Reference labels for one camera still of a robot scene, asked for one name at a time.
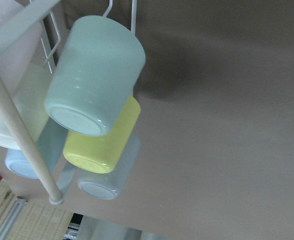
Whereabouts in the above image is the green plastic cup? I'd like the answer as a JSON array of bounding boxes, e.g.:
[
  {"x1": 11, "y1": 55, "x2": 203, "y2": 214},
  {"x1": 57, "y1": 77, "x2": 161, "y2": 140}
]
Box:
[{"x1": 44, "y1": 15, "x2": 146, "y2": 136}]

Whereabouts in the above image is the yellow plastic cup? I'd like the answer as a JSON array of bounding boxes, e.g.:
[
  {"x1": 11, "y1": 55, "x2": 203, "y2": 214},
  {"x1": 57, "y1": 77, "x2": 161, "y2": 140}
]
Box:
[{"x1": 62, "y1": 96, "x2": 141, "y2": 174}]

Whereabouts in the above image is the grey plastic cup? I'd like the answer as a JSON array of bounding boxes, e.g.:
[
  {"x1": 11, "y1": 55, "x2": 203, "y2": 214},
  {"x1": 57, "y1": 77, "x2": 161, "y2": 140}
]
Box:
[{"x1": 77, "y1": 133, "x2": 141, "y2": 200}]

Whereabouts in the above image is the light blue plastic cup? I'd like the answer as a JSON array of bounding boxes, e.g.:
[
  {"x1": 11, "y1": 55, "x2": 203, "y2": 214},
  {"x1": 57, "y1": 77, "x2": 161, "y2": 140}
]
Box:
[{"x1": 4, "y1": 117, "x2": 69, "y2": 180}]

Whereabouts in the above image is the cream white plastic cup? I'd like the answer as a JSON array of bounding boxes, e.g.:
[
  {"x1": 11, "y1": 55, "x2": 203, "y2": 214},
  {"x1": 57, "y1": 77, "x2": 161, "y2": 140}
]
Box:
[{"x1": 0, "y1": 63, "x2": 52, "y2": 150}]

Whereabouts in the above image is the pink plastic cup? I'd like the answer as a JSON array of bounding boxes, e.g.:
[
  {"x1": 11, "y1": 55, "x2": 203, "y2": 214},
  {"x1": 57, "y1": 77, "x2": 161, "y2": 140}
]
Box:
[{"x1": 0, "y1": 0, "x2": 43, "y2": 96}]

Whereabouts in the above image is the woven beige mat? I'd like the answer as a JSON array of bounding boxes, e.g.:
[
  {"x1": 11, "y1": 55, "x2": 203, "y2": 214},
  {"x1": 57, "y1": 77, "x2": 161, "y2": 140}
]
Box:
[{"x1": 0, "y1": 180, "x2": 73, "y2": 240}]

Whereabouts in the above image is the aluminium profile bar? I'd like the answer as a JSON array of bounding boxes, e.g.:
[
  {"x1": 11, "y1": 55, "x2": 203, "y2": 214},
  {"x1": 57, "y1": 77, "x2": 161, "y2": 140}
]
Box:
[{"x1": 0, "y1": 196, "x2": 27, "y2": 240}]

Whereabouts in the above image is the white wire cup rack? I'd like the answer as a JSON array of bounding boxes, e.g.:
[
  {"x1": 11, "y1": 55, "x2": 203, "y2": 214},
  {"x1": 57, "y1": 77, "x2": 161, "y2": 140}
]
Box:
[{"x1": 40, "y1": 0, "x2": 137, "y2": 197}]

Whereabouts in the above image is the wooden rack handle rod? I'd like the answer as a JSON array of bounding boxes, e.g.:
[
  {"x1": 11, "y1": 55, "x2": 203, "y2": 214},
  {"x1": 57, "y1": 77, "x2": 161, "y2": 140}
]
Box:
[{"x1": 0, "y1": 76, "x2": 64, "y2": 205}]

